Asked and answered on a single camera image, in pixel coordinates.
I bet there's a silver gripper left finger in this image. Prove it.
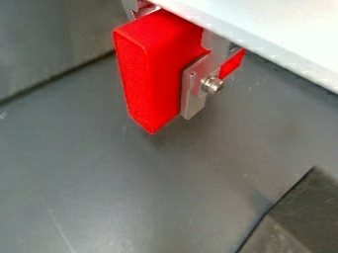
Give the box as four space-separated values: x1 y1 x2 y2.
122 0 161 21

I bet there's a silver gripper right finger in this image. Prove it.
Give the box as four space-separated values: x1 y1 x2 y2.
179 30 242 120

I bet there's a red double-square block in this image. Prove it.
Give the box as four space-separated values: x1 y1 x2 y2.
112 8 247 135

